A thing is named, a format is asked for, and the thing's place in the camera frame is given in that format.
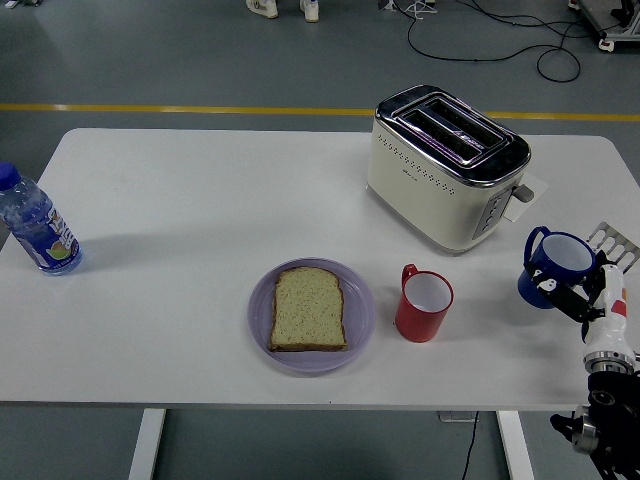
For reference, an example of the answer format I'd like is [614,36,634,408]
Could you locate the blue capped water bottle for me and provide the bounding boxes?
[0,161,84,277]

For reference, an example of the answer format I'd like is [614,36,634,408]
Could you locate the thin black hanging cable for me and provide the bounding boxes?
[459,410,480,480]

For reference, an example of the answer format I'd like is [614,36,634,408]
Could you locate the red enamel cup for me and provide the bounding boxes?
[394,263,455,344]

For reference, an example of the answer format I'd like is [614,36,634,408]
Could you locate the blue enamel cup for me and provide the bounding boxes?
[517,226,597,310]

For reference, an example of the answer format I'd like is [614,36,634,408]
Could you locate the purple round plate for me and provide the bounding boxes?
[247,256,377,378]

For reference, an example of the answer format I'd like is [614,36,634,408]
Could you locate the white table leg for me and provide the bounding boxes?
[496,410,535,480]
[128,408,167,480]

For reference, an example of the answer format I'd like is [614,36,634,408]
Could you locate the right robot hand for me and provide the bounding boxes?
[523,251,637,359]

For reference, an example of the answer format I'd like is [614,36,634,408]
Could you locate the cream chrome toaster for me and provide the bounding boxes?
[366,83,535,256]

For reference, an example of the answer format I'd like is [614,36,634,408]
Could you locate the bread slice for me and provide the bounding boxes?
[268,266,349,353]

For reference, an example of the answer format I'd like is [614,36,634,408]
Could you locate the white wire stand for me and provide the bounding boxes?
[378,0,437,20]

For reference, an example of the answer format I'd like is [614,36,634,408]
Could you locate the wheeled equipment cart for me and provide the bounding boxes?
[567,0,640,53]

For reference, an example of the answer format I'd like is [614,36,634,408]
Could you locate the white paper sheet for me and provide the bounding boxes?
[502,172,550,224]

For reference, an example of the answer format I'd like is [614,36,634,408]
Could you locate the black floor cable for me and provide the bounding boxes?
[407,0,601,83]

